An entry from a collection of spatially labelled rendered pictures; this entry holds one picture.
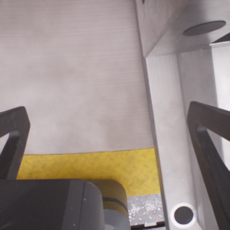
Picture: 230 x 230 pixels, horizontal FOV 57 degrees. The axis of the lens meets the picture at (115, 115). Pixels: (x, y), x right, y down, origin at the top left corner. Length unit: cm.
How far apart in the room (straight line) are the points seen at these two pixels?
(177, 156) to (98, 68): 25
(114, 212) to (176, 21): 52
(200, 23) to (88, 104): 32
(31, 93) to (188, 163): 36
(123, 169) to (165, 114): 43
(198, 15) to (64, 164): 73
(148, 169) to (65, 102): 47
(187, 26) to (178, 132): 27
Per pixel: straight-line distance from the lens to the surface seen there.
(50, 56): 49
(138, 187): 84
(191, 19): 18
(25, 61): 51
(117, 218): 61
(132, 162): 81
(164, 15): 19
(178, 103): 43
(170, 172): 45
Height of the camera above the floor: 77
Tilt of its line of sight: 86 degrees down
